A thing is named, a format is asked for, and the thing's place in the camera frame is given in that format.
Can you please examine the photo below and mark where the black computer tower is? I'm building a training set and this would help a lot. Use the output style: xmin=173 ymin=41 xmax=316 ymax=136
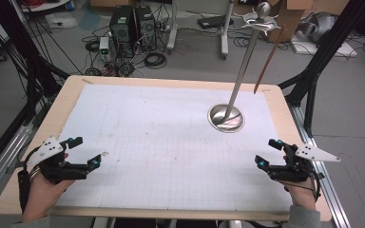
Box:
xmin=134 ymin=5 xmax=158 ymax=52
xmin=108 ymin=5 xmax=137 ymax=59

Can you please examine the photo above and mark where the white foam board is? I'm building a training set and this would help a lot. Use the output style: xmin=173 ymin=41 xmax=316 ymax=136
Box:
xmin=289 ymin=33 xmax=359 ymax=59

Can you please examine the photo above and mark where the grey vacuum cleaner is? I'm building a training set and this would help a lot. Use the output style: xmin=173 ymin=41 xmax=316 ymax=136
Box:
xmin=298 ymin=11 xmax=337 ymax=44

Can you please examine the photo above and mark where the coiled black cable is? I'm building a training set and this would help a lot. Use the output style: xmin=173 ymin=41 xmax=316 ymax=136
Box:
xmin=85 ymin=38 xmax=101 ymax=53
xmin=144 ymin=51 xmax=168 ymax=70

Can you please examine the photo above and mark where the silver bracelet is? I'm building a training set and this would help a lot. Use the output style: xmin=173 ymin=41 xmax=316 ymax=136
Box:
xmin=28 ymin=165 xmax=42 ymax=182

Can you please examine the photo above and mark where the metal utensil stand with hooks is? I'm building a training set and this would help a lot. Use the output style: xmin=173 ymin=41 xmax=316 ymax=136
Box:
xmin=207 ymin=1 xmax=281 ymax=133

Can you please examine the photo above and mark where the black wrist strap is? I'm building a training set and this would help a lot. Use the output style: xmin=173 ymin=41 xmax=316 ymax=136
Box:
xmin=17 ymin=170 xmax=31 ymax=214

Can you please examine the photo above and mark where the white stand leg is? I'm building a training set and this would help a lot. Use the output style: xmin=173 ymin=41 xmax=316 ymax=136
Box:
xmin=220 ymin=0 xmax=236 ymax=61
xmin=166 ymin=0 xmax=179 ymax=55

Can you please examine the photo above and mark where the small grey power supply box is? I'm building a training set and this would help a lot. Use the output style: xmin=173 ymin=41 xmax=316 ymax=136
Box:
xmin=99 ymin=36 xmax=111 ymax=63

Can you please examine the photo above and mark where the person's right hand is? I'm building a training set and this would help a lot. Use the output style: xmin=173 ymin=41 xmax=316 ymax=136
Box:
xmin=279 ymin=176 xmax=318 ymax=212

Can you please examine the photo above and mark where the white grid mat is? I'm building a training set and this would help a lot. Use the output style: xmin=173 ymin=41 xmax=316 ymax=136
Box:
xmin=54 ymin=84 xmax=295 ymax=213

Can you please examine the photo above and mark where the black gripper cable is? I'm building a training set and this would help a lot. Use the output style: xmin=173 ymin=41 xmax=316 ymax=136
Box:
xmin=283 ymin=169 xmax=326 ymax=202

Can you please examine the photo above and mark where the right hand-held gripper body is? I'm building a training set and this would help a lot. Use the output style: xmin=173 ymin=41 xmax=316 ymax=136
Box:
xmin=266 ymin=142 xmax=342 ymax=183

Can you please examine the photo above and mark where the wooden rice spatula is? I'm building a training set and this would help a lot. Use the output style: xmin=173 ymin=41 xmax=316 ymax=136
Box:
xmin=253 ymin=23 xmax=289 ymax=95

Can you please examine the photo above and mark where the open cardboard box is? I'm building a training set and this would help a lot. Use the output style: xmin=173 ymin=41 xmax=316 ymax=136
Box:
xmin=259 ymin=0 xmax=316 ymax=44

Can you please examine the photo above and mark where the black frame post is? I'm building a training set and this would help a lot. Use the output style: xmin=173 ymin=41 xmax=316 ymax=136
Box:
xmin=278 ymin=0 xmax=365 ymax=138
xmin=0 ymin=0 xmax=71 ymax=127

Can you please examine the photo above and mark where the person's left hand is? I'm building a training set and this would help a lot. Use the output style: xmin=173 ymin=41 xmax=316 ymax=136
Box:
xmin=22 ymin=152 xmax=77 ymax=222

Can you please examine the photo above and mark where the flat black box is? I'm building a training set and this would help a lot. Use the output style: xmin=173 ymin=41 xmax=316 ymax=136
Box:
xmin=198 ymin=14 xmax=235 ymax=30

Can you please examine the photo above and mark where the white round table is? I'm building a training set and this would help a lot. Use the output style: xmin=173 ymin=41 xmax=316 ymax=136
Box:
xmin=19 ymin=0 xmax=73 ymax=13

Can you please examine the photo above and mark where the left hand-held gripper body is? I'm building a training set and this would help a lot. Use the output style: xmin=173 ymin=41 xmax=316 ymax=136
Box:
xmin=27 ymin=136 xmax=90 ymax=185

